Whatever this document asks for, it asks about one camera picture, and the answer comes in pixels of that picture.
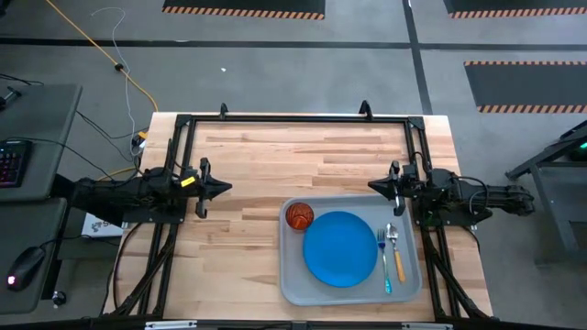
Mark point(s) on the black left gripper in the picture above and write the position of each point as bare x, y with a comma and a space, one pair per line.
203, 188

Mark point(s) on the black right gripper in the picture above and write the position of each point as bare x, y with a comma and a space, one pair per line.
406, 190

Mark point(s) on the blue round plate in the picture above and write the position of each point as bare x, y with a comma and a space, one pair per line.
340, 249

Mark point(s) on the orange translucent cup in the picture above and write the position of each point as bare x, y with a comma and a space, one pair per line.
299, 216

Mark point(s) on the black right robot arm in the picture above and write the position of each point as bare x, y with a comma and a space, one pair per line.
481, 197

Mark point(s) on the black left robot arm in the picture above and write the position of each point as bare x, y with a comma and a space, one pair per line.
119, 194

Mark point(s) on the grey plastic tray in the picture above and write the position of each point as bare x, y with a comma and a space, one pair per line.
293, 284

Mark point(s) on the white power strip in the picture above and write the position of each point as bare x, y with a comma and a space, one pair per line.
137, 143

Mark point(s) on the white printed box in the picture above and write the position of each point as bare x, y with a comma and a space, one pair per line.
98, 227

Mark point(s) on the dark metal cart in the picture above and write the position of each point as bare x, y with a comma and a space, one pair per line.
550, 183

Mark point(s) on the black hazard-striped floor mat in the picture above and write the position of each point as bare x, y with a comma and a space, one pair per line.
513, 5
527, 84
243, 5

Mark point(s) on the grey side desk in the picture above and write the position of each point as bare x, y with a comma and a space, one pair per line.
36, 124

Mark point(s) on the black caster wheel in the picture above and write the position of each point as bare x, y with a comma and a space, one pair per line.
59, 299

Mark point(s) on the black backlit keyboard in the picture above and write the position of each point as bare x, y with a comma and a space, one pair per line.
13, 162

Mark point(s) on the black computer mouse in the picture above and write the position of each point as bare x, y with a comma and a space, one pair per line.
25, 268

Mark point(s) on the black frame clamp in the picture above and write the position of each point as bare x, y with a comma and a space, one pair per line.
223, 110
365, 110

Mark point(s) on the black aluminium table frame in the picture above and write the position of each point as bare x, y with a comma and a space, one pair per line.
298, 118

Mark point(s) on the silver metal bracket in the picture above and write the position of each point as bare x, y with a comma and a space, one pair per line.
426, 326
170, 325

